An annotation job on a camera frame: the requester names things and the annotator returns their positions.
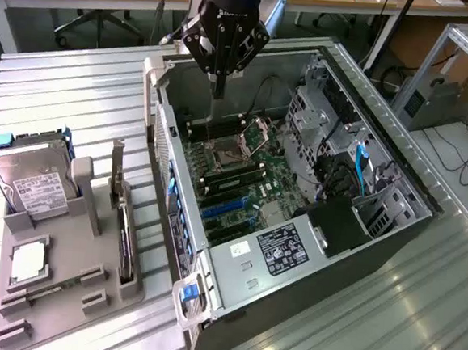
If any thin locking lever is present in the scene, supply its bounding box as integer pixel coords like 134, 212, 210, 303
203, 98, 217, 146

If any open black PC case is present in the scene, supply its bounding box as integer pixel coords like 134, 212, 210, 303
120, 22, 459, 350

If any silver power supply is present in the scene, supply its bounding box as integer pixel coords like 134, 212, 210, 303
202, 204, 331, 319

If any CPU socket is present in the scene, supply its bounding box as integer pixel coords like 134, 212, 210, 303
208, 134, 259, 173

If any green motherboard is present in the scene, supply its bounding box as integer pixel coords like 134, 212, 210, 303
174, 112, 316, 255

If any black arched wire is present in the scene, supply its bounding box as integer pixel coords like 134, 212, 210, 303
251, 73, 296, 118

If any grey case handle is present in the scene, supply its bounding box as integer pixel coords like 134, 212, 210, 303
168, 270, 216, 333
138, 56, 176, 133

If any silver CPU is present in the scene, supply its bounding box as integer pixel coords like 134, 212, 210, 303
8, 240, 50, 286

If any green RAM stick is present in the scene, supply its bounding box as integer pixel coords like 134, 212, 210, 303
204, 167, 268, 200
5, 271, 85, 306

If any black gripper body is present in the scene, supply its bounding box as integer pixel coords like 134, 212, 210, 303
192, 0, 265, 75

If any silver chipset heatsink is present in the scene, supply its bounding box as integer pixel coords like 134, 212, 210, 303
261, 203, 294, 226

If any grey computer tower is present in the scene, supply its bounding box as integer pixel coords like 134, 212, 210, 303
399, 74, 466, 136

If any black expansion slot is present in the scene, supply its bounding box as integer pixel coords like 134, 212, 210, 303
206, 217, 256, 243
203, 205, 253, 233

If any grey hanging cable with plug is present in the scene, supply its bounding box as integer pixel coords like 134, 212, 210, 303
149, 0, 179, 48

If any metal socket cover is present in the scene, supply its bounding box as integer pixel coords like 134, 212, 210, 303
237, 116, 272, 159

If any black wire bundle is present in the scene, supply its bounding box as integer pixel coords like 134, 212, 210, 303
311, 151, 369, 205

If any silver drive cage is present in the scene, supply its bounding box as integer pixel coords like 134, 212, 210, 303
277, 51, 386, 205

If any metal disk bay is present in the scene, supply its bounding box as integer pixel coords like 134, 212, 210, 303
348, 178, 436, 245

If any grey parts rack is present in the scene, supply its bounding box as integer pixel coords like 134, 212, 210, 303
0, 150, 157, 350

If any hard disk in blue carrier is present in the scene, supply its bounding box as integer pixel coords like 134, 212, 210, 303
0, 122, 85, 225

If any brown cardboard panel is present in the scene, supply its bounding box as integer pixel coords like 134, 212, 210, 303
386, 12, 468, 99

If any blue wire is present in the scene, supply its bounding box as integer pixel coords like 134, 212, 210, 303
352, 141, 370, 199

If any black coiled cable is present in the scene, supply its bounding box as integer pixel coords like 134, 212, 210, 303
379, 63, 408, 96

